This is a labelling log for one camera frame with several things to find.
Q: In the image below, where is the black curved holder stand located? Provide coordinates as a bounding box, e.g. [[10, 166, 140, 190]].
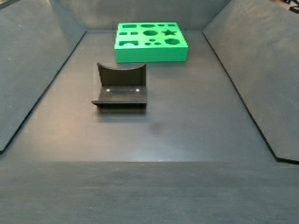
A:
[[92, 63, 146, 107]]

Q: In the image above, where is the green shape sorter block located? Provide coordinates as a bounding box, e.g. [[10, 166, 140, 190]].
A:
[[114, 22, 189, 63]]

